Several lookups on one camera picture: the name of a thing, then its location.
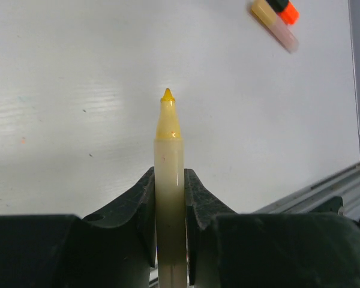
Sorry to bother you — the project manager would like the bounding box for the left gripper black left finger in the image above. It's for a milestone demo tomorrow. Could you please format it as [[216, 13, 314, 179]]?
[[0, 169, 156, 287]]

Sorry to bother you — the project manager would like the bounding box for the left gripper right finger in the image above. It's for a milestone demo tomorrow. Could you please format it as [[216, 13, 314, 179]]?
[[185, 169, 360, 287]]

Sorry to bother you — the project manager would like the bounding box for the pastel yellow highlighter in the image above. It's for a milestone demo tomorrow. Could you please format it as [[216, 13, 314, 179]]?
[[154, 89, 187, 287]]

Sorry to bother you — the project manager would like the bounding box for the pastel peach highlighter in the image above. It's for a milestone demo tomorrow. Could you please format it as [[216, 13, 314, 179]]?
[[251, 0, 299, 53]]

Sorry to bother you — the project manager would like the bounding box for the black highlighter orange cap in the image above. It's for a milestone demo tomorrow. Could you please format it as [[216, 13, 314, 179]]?
[[267, 0, 299, 25]]

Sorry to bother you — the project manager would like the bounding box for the aluminium front rail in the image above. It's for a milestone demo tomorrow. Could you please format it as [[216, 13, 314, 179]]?
[[255, 164, 360, 220]]

